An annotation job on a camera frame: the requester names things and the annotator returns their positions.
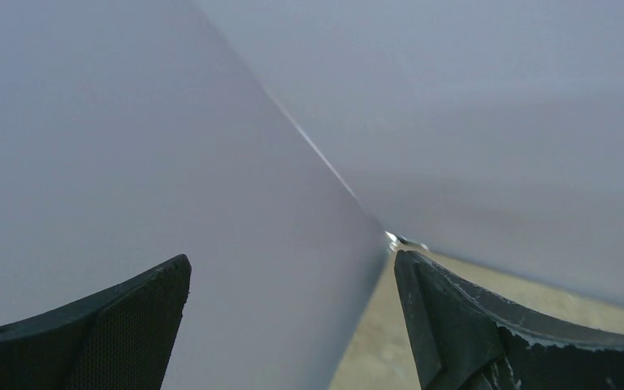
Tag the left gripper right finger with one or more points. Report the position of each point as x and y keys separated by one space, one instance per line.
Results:
x=463 y=336

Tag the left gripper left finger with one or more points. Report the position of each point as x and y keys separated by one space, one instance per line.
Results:
x=118 y=338

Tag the aluminium rail frame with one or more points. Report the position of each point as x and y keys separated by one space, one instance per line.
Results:
x=398 y=242

